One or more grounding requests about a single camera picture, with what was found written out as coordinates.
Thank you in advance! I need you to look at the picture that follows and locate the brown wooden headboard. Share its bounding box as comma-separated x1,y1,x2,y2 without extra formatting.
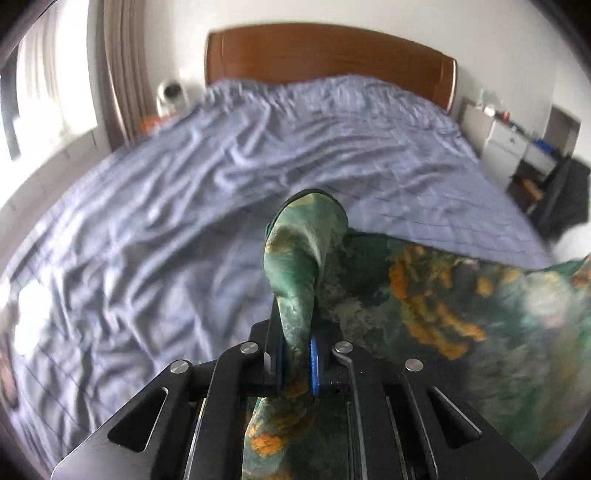
204,23,458,113

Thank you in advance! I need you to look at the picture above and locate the white drawer desk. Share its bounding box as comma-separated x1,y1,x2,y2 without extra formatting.
460,104,557,191

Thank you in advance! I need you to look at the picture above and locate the beige curtain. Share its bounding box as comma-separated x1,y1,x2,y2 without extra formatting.
102,0,156,143

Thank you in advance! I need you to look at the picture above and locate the wooden bedside table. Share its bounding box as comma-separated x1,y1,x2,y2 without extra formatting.
139,114,182,136

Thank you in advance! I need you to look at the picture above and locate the dark jacket on chair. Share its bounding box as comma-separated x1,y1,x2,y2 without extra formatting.
529,157,590,241

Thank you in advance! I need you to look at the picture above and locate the green landscape print jacket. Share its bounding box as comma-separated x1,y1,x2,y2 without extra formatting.
242,190,590,479

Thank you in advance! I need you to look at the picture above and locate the white round camera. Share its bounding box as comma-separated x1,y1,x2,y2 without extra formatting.
156,79,188,118

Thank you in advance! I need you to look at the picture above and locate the blue checked bed cover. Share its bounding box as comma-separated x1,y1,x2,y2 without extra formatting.
4,76,550,471

